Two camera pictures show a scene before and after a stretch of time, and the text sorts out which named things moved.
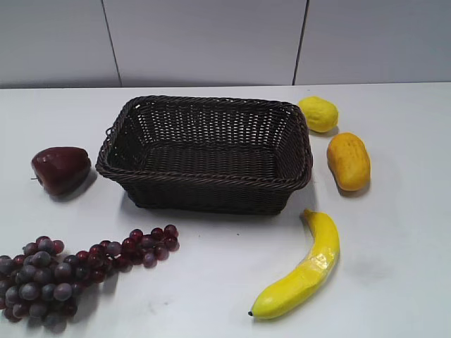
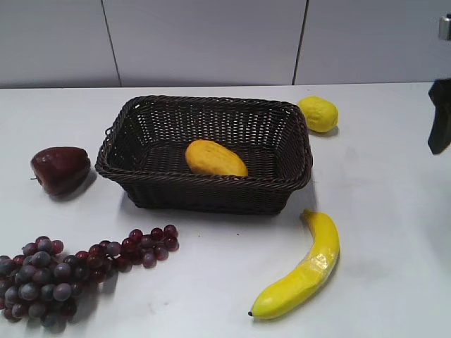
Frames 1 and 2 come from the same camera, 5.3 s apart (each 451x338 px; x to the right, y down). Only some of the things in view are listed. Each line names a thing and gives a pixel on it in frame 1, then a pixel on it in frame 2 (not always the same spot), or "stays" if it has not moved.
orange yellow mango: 349,161 → 208,157
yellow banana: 292,293 stays
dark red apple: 61,170 stays
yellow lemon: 321,115 stays
